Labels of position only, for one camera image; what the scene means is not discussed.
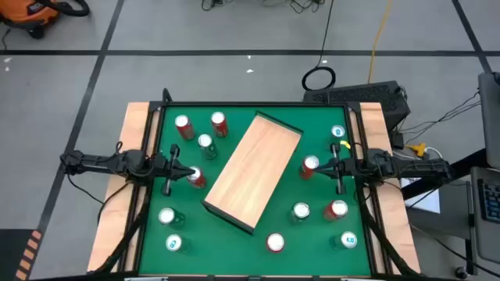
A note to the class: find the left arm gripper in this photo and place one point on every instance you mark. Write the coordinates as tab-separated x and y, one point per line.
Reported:
162	168

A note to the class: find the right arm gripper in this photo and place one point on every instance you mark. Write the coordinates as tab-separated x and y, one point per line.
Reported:
357	168

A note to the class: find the red Fanta soda can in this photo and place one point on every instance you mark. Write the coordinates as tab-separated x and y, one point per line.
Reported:
308	166
197	178
336	210
219	123
184	126
275	242

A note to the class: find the green Sprite soda can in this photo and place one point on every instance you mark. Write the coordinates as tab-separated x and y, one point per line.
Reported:
170	217
206	146
300	212

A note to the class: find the silver-blue energy drink can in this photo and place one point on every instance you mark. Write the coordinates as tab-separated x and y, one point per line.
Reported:
346	240
336	133
176	243

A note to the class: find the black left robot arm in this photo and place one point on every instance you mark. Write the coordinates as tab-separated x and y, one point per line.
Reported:
97	162

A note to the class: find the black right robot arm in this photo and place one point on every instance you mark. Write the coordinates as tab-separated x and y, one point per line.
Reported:
418	167

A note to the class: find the yellow tape tag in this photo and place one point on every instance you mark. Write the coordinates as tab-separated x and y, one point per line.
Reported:
345	144

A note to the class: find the yellow power connector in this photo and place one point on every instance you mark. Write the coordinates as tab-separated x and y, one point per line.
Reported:
416	149

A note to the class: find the white paper sheet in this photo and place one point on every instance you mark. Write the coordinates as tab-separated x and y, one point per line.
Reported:
423	199

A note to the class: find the black keyboard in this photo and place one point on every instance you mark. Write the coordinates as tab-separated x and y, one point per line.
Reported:
491	201

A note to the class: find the grey monitor back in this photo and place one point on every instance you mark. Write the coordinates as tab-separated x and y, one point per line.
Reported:
490	113

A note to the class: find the black orange-striped floor mat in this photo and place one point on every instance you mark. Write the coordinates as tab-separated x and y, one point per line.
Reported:
19	253

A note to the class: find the orange shop vacuum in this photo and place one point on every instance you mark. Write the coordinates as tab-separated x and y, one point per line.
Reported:
27	11

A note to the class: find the wooden shelf with black frame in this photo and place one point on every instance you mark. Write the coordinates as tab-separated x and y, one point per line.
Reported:
254	168

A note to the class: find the black metal rig frame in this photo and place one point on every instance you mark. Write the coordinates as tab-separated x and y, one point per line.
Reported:
254	104

